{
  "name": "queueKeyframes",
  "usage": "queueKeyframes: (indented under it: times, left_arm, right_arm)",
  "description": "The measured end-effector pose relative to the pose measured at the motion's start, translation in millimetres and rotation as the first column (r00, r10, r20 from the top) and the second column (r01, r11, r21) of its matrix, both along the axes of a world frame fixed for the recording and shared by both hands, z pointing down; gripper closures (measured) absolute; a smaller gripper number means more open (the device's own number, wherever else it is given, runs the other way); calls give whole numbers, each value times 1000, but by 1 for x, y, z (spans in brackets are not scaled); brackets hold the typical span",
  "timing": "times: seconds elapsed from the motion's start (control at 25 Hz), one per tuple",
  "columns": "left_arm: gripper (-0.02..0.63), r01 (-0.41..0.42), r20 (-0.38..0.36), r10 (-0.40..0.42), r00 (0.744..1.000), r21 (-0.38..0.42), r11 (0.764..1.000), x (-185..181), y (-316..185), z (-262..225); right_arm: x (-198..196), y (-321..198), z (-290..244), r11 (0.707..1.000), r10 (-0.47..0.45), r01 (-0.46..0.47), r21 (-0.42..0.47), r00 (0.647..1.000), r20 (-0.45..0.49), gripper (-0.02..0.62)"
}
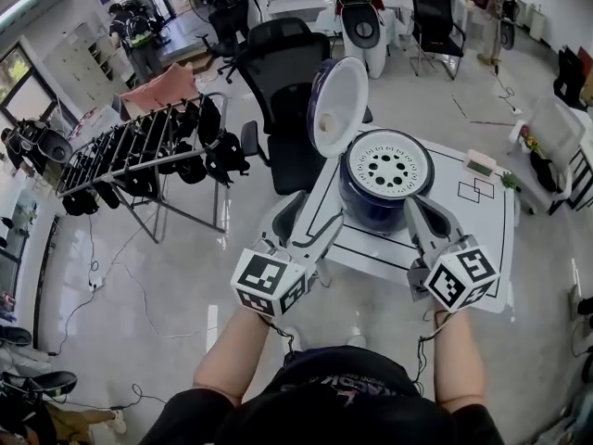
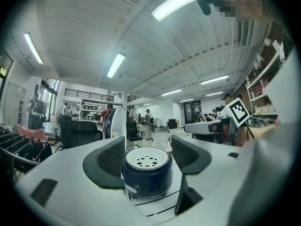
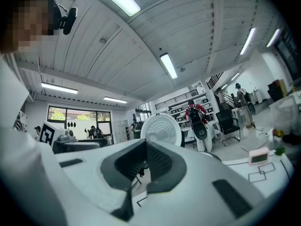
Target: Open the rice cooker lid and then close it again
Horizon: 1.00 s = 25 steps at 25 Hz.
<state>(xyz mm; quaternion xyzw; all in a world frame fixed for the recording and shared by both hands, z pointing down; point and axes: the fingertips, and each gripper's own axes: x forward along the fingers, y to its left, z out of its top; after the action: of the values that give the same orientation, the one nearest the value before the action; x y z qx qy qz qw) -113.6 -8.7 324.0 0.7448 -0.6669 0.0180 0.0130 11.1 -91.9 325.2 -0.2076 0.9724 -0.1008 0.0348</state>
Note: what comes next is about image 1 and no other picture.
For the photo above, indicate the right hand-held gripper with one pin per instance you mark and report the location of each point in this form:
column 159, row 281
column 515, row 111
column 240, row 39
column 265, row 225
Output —
column 463, row 276

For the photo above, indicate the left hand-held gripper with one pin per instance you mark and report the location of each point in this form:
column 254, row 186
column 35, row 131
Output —
column 268, row 281

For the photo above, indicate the dark blue rice cooker body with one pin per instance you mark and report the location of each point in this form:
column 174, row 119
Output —
column 370, row 211

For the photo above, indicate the person's right forearm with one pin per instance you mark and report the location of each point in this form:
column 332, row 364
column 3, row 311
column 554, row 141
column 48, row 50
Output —
column 456, row 364

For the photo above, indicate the person's left forearm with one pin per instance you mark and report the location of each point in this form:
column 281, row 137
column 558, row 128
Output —
column 231, row 359

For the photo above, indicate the white perforated steamer tray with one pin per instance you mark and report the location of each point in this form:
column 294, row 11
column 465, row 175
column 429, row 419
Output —
column 389, row 165

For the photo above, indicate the pink digital clock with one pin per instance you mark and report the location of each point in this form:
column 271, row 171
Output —
column 480, row 163

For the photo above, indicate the small green potted plant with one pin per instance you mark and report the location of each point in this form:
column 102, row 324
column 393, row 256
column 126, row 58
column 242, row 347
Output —
column 508, row 180

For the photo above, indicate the black cloth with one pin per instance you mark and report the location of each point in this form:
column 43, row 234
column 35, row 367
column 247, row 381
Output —
column 544, row 172

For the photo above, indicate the colourful flower bouquet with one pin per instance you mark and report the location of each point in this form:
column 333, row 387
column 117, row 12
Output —
column 529, row 139

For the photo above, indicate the white office chair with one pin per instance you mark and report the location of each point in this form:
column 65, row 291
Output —
column 556, row 128

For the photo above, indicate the black mesh office chair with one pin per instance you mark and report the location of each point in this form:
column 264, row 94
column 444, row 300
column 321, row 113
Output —
column 282, row 67

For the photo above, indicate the grey metal drying rack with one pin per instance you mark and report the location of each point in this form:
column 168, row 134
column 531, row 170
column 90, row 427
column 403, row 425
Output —
column 134, row 169

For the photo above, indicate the person's black shirt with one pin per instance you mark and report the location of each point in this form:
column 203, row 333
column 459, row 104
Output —
column 333, row 410

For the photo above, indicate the pink cloth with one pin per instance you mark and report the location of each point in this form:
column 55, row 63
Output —
column 160, row 86

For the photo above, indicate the white power strip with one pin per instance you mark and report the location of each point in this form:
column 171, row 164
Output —
column 95, row 283

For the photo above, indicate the black cantilever visitor chair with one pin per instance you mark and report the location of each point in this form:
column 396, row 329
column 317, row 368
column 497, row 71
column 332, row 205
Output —
column 435, row 16

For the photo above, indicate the black oval hanging pack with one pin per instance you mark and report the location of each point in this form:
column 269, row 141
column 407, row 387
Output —
column 362, row 26

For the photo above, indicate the small black office chair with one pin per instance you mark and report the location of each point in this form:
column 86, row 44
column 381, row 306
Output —
column 227, row 26

